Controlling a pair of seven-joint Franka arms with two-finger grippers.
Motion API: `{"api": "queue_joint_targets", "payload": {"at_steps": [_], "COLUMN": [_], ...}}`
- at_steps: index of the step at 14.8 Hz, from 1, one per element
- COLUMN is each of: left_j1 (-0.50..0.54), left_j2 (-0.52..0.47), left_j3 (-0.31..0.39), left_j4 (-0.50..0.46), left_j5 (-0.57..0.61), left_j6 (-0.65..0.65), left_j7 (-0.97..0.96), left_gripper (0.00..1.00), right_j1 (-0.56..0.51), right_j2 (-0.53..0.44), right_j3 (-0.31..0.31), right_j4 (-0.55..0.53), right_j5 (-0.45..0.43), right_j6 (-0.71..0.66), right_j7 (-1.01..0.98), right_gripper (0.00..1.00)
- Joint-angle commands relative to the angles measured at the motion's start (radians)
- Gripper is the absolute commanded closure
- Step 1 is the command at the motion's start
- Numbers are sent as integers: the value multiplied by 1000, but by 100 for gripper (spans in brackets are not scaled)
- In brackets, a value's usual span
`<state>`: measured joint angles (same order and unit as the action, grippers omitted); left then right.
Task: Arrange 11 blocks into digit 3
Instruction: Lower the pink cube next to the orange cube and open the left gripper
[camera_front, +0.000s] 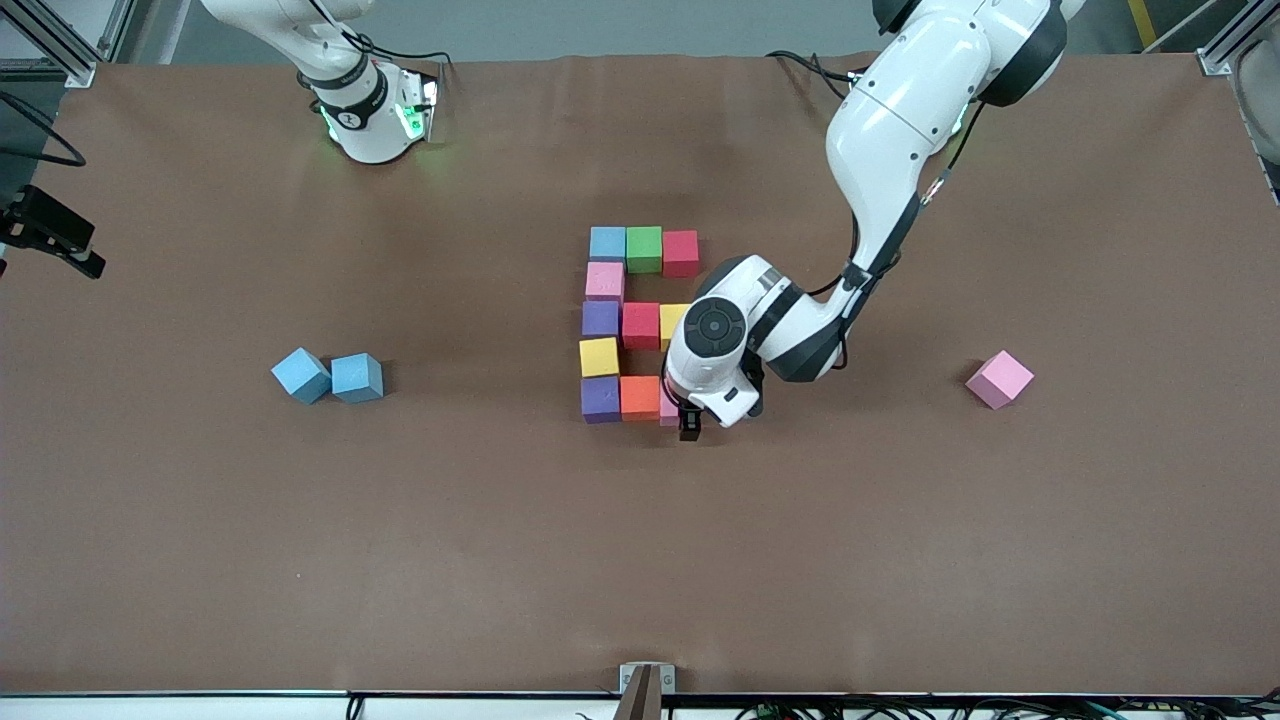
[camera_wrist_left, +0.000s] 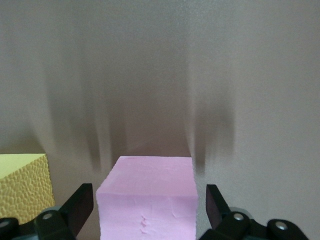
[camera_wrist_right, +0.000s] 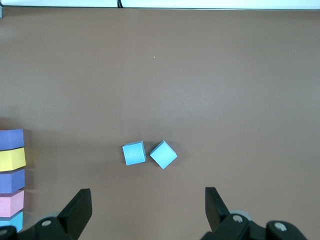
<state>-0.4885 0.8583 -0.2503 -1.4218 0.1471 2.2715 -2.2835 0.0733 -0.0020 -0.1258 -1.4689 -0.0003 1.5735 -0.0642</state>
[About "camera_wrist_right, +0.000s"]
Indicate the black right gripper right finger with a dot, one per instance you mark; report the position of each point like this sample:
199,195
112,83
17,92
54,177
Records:
215,215

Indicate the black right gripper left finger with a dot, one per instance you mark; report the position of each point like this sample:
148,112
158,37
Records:
77,212

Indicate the blue foam block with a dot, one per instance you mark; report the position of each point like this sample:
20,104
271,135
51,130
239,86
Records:
15,221
163,155
133,153

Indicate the pink foam block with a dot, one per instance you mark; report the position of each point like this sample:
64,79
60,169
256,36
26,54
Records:
11,203

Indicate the purple foam block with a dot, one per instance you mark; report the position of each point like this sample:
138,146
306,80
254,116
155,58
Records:
11,138
11,180

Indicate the yellow foam block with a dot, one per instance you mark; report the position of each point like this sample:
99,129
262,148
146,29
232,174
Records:
12,159

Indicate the brown table mat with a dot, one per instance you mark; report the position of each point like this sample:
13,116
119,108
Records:
175,87

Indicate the grey metal bracket with post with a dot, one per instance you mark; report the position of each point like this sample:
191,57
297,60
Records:
1,12

